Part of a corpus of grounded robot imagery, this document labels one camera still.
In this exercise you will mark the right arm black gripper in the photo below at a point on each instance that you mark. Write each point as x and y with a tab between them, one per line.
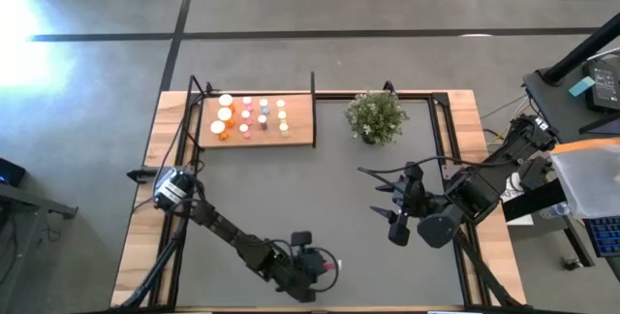
421	197

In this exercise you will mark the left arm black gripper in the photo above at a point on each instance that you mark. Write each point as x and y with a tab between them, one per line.
295	270

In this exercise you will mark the small blue pill bottle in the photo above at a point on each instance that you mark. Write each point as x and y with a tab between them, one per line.
264	103

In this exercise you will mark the small pink pill bottle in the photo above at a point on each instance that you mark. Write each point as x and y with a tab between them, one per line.
247	101
246	114

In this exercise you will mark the large orange pill bottle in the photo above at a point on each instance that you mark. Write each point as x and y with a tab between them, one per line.
224	113
217	126
225	100

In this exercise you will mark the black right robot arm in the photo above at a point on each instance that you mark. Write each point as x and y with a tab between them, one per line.
484	188

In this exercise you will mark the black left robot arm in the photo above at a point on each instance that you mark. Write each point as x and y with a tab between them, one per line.
223	229

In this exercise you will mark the wooden shelf board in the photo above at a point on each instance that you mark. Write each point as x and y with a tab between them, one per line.
295	110

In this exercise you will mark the grey table mat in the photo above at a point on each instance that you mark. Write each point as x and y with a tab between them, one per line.
290	197

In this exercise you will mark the green plant in black pot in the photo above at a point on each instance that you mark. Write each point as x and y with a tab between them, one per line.
375	117

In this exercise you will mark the clear water bottle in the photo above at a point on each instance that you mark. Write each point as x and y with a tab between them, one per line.
554	210

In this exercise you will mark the black caster foot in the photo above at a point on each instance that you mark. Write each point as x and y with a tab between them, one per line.
572	264

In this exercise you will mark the dark side table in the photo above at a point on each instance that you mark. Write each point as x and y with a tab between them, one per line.
557	96

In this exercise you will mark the clear plastic bag orange edge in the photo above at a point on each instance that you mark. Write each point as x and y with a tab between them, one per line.
591	178

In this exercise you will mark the keyboard with blue keys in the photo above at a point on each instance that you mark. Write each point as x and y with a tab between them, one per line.
605	236

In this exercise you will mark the teal sticky note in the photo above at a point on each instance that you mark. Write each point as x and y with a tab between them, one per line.
581	86

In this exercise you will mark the black pole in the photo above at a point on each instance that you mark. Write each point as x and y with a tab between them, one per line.
581	52

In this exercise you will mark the black power adapter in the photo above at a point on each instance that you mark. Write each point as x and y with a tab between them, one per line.
605	86

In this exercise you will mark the black device with blue light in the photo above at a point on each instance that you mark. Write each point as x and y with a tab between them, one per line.
12	173

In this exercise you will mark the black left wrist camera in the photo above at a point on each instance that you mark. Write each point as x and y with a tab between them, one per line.
301	239

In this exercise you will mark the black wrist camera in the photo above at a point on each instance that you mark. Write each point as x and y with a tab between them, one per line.
301	239
398	234

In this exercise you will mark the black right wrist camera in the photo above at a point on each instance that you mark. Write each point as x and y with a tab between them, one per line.
398	234

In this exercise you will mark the black aluminium rig frame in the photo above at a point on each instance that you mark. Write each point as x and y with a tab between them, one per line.
334	96

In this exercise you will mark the black desk frame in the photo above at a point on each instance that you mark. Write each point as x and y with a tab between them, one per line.
533	207

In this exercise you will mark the black bracket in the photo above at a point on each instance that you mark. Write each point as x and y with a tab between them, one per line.
143	175

